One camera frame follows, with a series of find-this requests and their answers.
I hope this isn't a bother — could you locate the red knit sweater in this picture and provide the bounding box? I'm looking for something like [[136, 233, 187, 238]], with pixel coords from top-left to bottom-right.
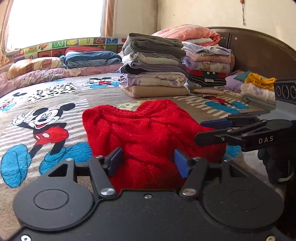
[[82, 100, 226, 192]]

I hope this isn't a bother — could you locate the right stack of folded clothes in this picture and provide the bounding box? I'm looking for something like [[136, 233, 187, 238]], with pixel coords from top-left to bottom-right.
[[182, 41, 235, 94]]

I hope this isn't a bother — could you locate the stack of folded clothes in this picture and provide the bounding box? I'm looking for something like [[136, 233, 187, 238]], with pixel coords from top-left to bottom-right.
[[182, 41, 235, 94], [118, 33, 189, 98]]

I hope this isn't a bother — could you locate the left stack of folded clothes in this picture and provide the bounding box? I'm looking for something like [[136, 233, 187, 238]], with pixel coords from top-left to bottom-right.
[[118, 33, 189, 98]]

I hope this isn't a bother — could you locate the right black gloved hand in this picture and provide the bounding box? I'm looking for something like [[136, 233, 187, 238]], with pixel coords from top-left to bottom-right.
[[257, 147, 295, 184]]

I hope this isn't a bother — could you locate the white and purple folded garment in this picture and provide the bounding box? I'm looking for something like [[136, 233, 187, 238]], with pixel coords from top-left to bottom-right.
[[240, 83, 276, 110]]

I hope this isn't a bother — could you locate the yellow knit garment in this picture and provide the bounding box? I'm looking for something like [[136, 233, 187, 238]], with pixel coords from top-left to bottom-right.
[[244, 72, 277, 91]]

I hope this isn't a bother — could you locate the dark wooden bed headboard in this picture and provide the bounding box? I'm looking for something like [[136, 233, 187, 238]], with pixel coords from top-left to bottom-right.
[[209, 27, 295, 79]]

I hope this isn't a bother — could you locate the pink folded quilt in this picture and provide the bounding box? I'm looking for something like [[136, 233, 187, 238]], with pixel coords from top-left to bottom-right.
[[153, 25, 221, 46]]

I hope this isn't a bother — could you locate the blue folded blanket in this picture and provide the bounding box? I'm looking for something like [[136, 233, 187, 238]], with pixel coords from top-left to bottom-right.
[[60, 50, 122, 69]]

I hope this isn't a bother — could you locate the colourful alphabet headboard mat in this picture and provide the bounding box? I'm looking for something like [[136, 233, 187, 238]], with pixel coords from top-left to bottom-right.
[[13, 37, 126, 62]]

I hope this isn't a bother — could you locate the purple floral quilt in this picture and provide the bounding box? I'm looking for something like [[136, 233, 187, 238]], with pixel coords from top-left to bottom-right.
[[1, 63, 123, 97]]

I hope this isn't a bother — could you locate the yellow patterned pillow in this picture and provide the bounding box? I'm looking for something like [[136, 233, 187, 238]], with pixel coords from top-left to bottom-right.
[[7, 57, 63, 79]]

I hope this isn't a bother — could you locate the window curtain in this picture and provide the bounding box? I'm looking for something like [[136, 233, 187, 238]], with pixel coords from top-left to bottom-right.
[[102, 0, 115, 37]]

